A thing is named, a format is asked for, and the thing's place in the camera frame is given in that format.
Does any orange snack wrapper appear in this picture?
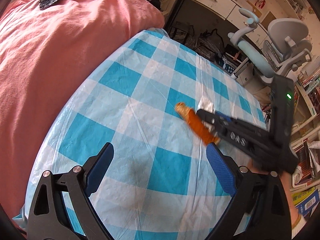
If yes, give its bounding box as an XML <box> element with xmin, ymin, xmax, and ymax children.
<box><xmin>175</xmin><ymin>102</ymin><xmax>221</xmax><ymax>145</ymax></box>

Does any right hand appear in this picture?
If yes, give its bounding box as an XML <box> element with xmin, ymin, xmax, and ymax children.
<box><xmin>246</xmin><ymin>159</ymin><xmax>299</xmax><ymax>227</ymax></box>

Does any white bookshelf with books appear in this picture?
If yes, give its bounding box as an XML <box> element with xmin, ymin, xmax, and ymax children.
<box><xmin>287</xmin><ymin>64</ymin><xmax>320</xmax><ymax>193</ymax></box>

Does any blue checkered plastic cloth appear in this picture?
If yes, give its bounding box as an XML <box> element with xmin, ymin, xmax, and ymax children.
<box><xmin>14</xmin><ymin>29</ymin><xmax>265</xmax><ymax>239</ymax></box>

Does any grey blue office chair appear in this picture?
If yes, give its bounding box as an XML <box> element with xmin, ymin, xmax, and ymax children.
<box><xmin>228</xmin><ymin>8</ymin><xmax>312</xmax><ymax>86</ymax></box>

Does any pink bed quilt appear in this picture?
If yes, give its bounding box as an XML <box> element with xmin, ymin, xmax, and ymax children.
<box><xmin>1</xmin><ymin>0</ymin><xmax>164</xmax><ymax>217</ymax></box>

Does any white desk with drawers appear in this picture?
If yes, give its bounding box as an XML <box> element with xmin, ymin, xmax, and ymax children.
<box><xmin>179</xmin><ymin>0</ymin><xmax>273</xmax><ymax>46</ymax></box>

